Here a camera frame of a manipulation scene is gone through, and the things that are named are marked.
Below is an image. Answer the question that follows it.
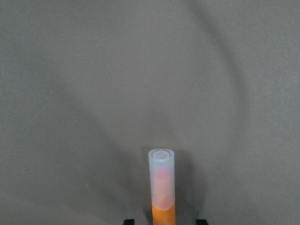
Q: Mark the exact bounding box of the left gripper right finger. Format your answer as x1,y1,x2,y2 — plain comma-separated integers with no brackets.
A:
196,219,207,225

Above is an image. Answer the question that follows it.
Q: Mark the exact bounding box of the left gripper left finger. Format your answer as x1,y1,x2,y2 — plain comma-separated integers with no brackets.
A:
123,219,135,225

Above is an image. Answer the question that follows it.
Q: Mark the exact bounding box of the orange marker pen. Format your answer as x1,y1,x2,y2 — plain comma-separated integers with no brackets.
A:
148,149,176,225

